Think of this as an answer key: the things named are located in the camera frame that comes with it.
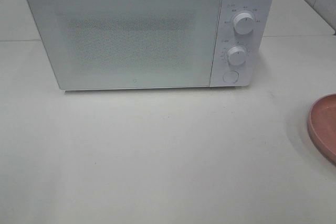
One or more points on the round white door button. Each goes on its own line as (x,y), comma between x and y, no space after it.
(231,77)

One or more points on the pink round plate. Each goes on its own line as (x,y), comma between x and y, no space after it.
(321,126)

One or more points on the white microwave door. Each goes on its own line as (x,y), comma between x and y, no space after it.
(128,44)

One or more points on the white microwave oven body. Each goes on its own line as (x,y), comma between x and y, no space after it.
(252,1)

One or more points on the lower white timer knob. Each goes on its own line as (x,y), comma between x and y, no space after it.
(237,55)

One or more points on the upper white power knob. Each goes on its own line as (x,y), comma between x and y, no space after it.
(243,22)

